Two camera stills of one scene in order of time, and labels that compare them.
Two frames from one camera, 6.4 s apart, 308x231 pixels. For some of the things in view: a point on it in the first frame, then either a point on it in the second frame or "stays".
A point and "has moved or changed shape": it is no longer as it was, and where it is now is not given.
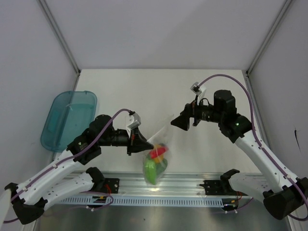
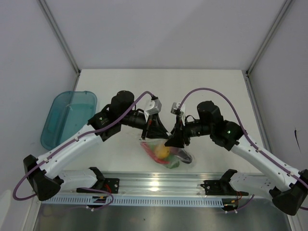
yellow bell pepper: x=159 y=159 to x=162 y=151
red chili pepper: x=154 y=153 has moved or changed shape
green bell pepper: x=160 y=167 to x=173 y=161
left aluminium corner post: x=60 y=37 stays
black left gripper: x=136 y=142 to x=156 y=129
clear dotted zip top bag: x=157 y=161 to x=172 y=157
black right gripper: x=182 y=121 to x=176 y=140
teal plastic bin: x=65 y=115 stays
